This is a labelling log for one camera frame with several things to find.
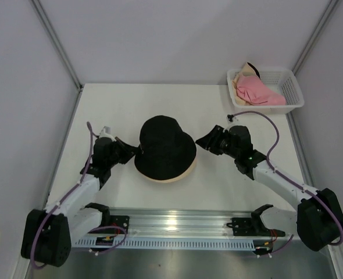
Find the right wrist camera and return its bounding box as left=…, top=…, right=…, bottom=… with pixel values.
left=225, top=115, right=240, bottom=131

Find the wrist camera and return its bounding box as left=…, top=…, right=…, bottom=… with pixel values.
left=225, top=115, right=240, bottom=131
left=98, top=126, right=116, bottom=141

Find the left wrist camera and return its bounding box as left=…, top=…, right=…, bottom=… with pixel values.
left=98, top=126, right=116, bottom=141

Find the right aluminium frame post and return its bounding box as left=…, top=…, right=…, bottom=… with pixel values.
left=292, top=0, right=342, bottom=76

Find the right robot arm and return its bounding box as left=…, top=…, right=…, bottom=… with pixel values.
left=196, top=126, right=343, bottom=251

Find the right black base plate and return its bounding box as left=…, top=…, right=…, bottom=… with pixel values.
left=226, top=217, right=285, bottom=237

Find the left aluminium frame post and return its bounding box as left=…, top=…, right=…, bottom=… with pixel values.
left=29, top=0, right=83, bottom=90

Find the cream bucket hat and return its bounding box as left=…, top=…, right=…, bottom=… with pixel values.
left=140, top=158, right=197, bottom=184

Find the white plastic basket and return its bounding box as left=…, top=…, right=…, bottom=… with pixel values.
left=227, top=67, right=305, bottom=115

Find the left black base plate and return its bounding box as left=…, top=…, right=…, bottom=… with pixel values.
left=101, top=215, right=130, bottom=234

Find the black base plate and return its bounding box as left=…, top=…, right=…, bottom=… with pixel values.
left=226, top=217, right=285, bottom=237
left=101, top=215, right=130, bottom=234

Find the aluminium frame post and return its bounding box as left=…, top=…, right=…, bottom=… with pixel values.
left=292, top=0, right=342, bottom=76
left=29, top=0, right=83, bottom=90

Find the black bucket hat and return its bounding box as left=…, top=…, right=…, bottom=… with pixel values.
left=134, top=115, right=196, bottom=180

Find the aluminium mounting rail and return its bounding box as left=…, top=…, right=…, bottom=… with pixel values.
left=69, top=206, right=303, bottom=241

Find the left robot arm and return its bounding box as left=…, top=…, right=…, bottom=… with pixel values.
left=20, top=136, right=139, bottom=269

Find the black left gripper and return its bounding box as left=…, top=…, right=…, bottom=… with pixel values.
left=106, top=137, right=139, bottom=167

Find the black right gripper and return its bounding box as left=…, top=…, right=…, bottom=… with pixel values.
left=195, top=125, right=240, bottom=159

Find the white slotted cable duct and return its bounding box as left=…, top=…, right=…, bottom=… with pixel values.
left=73, top=236, right=255, bottom=251

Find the beige hat in basket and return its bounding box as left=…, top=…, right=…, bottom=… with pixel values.
left=231, top=62, right=260, bottom=106

